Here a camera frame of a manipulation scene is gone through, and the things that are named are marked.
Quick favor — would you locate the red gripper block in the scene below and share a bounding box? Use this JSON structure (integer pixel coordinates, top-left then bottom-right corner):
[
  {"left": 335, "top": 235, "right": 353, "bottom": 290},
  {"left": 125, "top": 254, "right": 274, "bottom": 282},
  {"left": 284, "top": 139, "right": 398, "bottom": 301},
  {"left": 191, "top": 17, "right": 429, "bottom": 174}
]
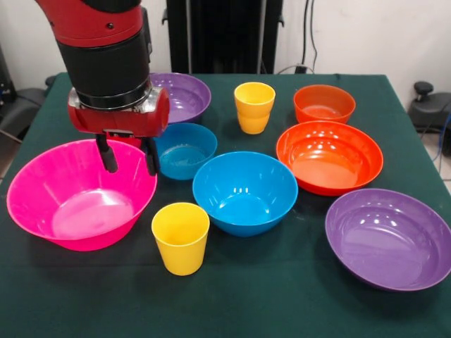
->
[{"left": 67, "top": 87, "right": 171, "bottom": 177}]

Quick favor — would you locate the pink plastic bowl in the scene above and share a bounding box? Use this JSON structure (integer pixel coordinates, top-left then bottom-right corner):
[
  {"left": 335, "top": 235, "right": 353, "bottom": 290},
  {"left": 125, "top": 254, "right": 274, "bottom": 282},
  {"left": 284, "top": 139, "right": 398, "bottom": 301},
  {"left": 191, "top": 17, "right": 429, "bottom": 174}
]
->
[{"left": 6, "top": 138, "right": 159, "bottom": 252}]

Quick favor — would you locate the small blue plastic bowl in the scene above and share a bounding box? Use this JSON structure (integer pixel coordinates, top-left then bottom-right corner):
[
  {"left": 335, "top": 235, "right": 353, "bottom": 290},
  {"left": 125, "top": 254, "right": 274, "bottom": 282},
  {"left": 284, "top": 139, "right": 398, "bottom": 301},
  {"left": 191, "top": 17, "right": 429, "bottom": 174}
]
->
[{"left": 154, "top": 122, "right": 218, "bottom": 181}]

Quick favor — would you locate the purple plastic bowl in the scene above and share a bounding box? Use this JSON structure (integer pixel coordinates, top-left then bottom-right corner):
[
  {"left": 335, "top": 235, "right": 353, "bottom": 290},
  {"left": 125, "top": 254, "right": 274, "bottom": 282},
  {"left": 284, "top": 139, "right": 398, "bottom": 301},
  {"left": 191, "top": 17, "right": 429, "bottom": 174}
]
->
[
  {"left": 149, "top": 72, "right": 212, "bottom": 125},
  {"left": 324, "top": 188, "right": 451, "bottom": 292}
]

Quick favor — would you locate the yellow plastic cup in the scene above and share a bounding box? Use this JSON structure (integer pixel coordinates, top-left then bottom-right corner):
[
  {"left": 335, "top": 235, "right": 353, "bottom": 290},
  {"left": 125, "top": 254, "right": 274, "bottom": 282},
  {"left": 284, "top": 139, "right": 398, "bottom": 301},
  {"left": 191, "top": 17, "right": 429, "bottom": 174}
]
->
[
  {"left": 151, "top": 201, "right": 211, "bottom": 277},
  {"left": 233, "top": 82, "right": 276, "bottom": 120},
  {"left": 237, "top": 111, "right": 271, "bottom": 135}
]

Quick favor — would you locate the black padded equipment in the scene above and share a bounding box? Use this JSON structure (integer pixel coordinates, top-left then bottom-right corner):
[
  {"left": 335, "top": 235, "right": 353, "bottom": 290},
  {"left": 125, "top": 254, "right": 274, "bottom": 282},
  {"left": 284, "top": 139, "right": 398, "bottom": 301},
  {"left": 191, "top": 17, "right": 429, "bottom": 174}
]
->
[{"left": 0, "top": 87, "right": 49, "bottom": 142}]

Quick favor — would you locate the large blue plastic bowl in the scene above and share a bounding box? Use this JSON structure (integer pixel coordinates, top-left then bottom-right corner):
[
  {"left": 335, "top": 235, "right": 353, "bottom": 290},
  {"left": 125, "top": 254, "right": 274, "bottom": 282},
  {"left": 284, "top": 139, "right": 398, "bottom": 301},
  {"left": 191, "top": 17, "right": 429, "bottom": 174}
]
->
[{"left": 192, "top": 151, "right": 299, "bottom": 238}]

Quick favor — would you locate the dark device box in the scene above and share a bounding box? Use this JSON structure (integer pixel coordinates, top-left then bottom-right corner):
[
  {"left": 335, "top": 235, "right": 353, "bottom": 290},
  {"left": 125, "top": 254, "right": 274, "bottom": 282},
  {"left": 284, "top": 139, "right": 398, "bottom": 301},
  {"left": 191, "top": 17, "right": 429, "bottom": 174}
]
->
[{"left": 0, "top": 45, "right": 15, "bottom": 104}]

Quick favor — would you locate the dark green tablecloth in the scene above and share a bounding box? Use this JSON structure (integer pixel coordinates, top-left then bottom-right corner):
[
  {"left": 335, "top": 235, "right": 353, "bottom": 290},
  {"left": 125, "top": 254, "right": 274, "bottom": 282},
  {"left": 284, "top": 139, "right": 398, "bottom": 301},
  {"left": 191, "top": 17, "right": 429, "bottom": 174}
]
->
[{"left": 0, "top": 72, "right": 451, "bottom": 338}]

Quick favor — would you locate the large orange plastic bowl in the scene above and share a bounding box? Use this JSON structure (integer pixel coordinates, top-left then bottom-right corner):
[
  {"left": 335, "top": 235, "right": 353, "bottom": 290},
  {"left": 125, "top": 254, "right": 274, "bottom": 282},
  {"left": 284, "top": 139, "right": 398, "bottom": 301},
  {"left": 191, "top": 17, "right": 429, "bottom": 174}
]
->
[{"left": 276, "top": 120, "right": 385, "bottom": 197}]

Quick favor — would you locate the small orange plastic bowl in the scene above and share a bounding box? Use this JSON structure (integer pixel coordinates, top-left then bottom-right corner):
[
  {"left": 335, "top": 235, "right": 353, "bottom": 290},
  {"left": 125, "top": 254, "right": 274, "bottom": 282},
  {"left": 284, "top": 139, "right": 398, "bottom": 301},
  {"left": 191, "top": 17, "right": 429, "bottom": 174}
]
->
[{"left": 292, "top": 84, "right": 357, "bottom": 125}]

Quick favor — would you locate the black equipment base with knob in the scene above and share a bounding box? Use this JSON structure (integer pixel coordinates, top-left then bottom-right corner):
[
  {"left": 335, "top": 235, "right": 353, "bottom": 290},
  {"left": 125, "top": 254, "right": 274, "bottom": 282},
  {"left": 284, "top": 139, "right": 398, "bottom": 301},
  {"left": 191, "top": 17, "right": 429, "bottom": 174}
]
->
[{"left": 407, "top": 81, "right": 451, "bottom": 133}]

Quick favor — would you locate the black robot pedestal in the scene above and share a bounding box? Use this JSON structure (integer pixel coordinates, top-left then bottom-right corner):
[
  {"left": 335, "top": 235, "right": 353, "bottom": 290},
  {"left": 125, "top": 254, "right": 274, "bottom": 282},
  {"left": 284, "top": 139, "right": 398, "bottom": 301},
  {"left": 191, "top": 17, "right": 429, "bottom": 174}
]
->
[{"left": 161, "top": 0, "right": 285, "bottom": 75}]

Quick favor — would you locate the grey cable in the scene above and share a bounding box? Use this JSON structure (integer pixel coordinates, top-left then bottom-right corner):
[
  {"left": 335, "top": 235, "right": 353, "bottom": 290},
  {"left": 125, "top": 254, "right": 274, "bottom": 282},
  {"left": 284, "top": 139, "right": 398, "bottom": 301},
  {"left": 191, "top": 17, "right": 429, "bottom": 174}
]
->
[{"left": 276, "top": 64, "right": 316, "bottom": 75}]

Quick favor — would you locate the black wall cable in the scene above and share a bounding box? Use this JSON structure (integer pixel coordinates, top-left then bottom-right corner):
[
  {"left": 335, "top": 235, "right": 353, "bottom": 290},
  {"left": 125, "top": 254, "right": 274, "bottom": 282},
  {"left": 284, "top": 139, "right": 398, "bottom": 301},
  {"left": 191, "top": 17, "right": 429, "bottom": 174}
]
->
[
  {"left": 301, "top": 0, "right": 309, "bottom": 68},
  {"left": 309, "top": 0, "right": 319, "bottom": 70}
]

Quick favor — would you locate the blue cable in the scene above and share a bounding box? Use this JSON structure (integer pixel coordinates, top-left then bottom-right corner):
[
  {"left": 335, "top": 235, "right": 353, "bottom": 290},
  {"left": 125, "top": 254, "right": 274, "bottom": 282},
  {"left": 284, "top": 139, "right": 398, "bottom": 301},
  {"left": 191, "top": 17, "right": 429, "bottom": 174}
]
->
[{"left": 435, "top": 112, "right": 451, "bottom": 173}]

